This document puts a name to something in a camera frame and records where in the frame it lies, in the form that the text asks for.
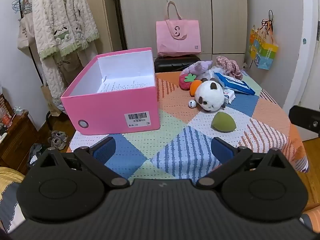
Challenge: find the colourful paper gift bag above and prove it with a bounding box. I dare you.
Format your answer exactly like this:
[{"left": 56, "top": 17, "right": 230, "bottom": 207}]
[{"left": 248, "top": 10, "right": 279, "bottom": 70}]

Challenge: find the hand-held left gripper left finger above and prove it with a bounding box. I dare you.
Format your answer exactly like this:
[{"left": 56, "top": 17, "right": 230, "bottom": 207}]
[{"left": 32, "top": 137, "right": 130, "bottom": 188}]

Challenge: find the brown paper bag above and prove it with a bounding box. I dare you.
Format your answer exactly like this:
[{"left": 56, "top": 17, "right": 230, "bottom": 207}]
[{"left": 41, "top": 84, "right": 63, "bottom": 117}]

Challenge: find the white printed paper sheet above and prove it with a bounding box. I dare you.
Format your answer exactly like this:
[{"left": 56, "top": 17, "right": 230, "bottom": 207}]
[{"left": 96, "top": 76, "right": 154, "bottom": 93}]

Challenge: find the pink cardboard box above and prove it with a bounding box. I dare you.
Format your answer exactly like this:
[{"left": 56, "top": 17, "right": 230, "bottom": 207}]
[{"left": 60, "top": 47, "right": 161, "bottom": 136}]

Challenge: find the pair of worn sneakers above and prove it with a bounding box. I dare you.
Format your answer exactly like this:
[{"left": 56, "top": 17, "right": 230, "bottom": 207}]
[{"left": 47, "top": 130, "right": 68, "bottom": 150}]

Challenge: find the red strawberry plush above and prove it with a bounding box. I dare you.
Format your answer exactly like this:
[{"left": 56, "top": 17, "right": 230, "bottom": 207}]
[{"left": 179, "top": 71, "right": 197, "bottom": 90}]

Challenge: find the orange carrot plush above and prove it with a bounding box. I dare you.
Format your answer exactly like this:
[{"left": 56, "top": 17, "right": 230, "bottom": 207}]
[{"left": 189, "top": 79, "right": 203, "bottom": 97}]

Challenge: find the blue wet wipes pack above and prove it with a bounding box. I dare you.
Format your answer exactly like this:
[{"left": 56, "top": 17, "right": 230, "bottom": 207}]
[{"left": 214, "top": 72, "right": 256, "bottom": 95}]

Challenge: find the pink floral fabric scrunchie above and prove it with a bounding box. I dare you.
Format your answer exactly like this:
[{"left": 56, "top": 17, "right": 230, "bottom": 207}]
[{"left": 215, "top": 56, "right": 243, "bottom": 80}]

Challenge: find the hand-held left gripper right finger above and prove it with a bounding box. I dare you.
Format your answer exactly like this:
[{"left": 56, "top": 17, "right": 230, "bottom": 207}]
[{"left": 196, "top": 137, "right": 292, "bottom": 189}]

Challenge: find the green egg-shaped makeup sponge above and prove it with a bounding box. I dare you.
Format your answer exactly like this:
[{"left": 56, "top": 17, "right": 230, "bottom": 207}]
[{"left": 211, "top": 112, "right": 237, "bottom": 132}]

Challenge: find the black suitcase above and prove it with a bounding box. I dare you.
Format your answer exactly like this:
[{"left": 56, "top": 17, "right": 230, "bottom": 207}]
[{"left": 153, "top": 54, "right": 200, "bottom": 73}]

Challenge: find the white refrigerator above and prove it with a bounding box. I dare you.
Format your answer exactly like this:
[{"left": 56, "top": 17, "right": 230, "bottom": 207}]
[{"left": 246, "top": 0, "right": 320, "bottom": 140}]

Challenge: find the patchwork tablecloth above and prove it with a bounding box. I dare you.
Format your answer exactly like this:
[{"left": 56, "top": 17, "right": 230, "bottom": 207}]
[{"left": 66, "top": 70, "right": 310, "bottom": 180}]

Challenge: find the pink tote bag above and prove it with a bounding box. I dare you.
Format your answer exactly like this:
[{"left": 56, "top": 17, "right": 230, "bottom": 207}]
[{"left": 156, "top": 1, "right": 202, "bottom": 57}]

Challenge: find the wooden bedside cabinet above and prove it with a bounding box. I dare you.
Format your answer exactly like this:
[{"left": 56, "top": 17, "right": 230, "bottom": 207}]
[{"left": 0, "top": 110, "right": 40, "bottom": 173}]

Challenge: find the white panda plush toy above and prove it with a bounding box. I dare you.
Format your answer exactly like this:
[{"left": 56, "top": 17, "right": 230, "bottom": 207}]
[{"left": 194, "top": 78, "right": 227, "bottom": 112}]

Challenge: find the beige canvas tote bag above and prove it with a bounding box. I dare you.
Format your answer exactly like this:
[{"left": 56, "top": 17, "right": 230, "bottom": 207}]
[{"left": 17, "top": 0, "right": 35, "bottom": 51}]

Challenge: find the cream knit cardigan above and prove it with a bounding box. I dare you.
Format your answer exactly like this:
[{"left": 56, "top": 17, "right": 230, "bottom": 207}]
[{"left": 32, "top": 0, "right": 100, "bottom": 98}]

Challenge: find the purple plush toy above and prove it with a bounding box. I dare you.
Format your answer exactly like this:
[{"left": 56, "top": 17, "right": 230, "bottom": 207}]
[{"left": 182, "top": 60, "right": 213, "bottom": 77}]

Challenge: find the beige wardrobe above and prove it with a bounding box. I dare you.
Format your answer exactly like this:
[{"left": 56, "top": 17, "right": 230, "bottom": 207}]
[{"left": 116, "top": 0, "right": 248, "bottom": 63}]

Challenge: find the black waste bin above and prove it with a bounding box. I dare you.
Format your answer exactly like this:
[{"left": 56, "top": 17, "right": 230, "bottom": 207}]
[{"left": 26, "top": 144, "right": 48, "bottom": 168}]

